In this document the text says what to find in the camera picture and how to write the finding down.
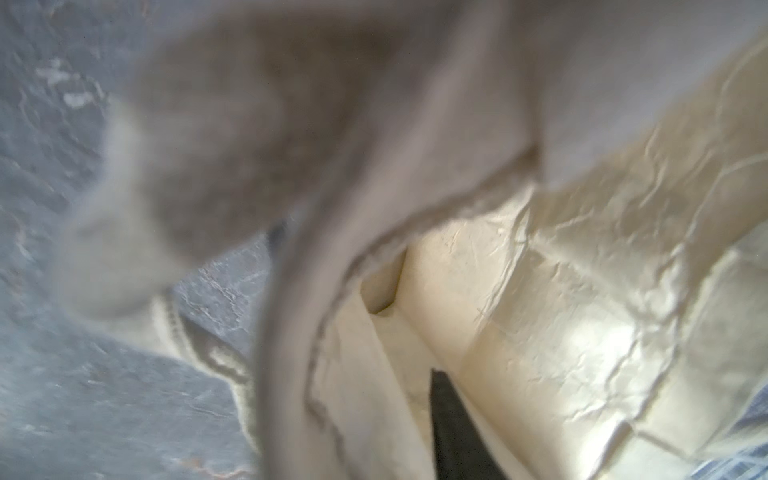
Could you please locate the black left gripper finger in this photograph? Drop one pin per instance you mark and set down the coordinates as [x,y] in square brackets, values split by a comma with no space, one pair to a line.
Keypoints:
[459,451]

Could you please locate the beige canvas grocery bag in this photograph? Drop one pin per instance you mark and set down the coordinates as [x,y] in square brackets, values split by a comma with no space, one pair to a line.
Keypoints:
[263,158]

